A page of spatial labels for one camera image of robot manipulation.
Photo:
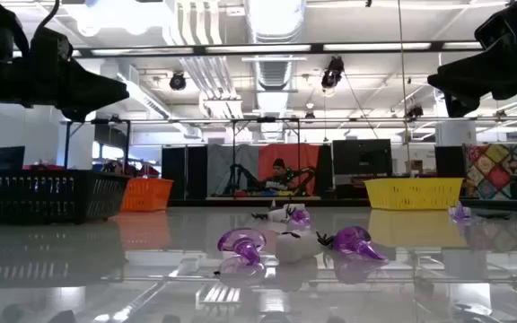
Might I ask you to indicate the black overhead frame bar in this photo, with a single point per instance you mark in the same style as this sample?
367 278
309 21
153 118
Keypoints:
199 49

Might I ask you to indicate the black aluminium table frame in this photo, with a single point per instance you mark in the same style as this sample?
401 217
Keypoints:
240 203

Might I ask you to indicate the colourful patchwork quilt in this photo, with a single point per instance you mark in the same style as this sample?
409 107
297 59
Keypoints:
501 170

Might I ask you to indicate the orange plastic basket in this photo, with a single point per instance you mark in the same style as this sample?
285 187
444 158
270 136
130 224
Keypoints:
148 195

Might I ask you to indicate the black square panel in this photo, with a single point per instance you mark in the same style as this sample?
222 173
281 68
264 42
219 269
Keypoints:
449 161

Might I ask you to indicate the black hanging camera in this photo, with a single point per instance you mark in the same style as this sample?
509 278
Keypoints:
177 81
415 112
332 72

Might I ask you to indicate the orange curtain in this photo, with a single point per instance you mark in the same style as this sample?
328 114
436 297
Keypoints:
305 154

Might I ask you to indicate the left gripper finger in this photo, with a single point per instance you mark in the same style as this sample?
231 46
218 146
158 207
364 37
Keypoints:
94 92
75 115

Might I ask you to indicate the black plastic basket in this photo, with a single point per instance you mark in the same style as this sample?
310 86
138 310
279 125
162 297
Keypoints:
38 197

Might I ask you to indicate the seated person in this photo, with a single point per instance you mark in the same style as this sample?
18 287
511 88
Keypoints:
280 172

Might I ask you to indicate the small black monitor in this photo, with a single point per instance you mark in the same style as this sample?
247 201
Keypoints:
5 158

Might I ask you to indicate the red plastic bin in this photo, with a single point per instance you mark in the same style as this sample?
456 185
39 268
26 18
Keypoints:
43 167

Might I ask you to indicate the black plastic spider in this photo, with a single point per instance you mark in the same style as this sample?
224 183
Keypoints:
494 215
258 215
290 209
326 240

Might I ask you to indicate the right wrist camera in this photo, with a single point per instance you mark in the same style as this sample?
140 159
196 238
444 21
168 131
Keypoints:
501 24

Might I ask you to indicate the black partition panel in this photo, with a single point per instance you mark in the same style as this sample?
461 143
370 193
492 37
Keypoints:
197 172
173 172

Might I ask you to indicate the brown cardboard box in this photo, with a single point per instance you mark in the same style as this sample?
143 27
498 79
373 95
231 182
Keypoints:
414 167

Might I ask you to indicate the black background robot arm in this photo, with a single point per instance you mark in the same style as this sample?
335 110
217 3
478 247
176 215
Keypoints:
236 170
308 172

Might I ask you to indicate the large black monitor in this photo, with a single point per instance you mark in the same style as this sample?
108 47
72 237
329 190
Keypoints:
361 157

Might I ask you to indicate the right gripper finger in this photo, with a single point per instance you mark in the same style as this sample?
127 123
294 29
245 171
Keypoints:
469 76
458 105

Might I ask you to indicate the grey curtain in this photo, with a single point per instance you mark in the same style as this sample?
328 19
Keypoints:
222 157

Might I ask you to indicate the yellow plastic basket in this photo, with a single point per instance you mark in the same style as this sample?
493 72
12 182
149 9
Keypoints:
413 194

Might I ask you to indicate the purple translucent witch hat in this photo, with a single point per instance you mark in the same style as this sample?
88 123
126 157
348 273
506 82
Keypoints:
240 240
273 206
301 216
459 213
353 240

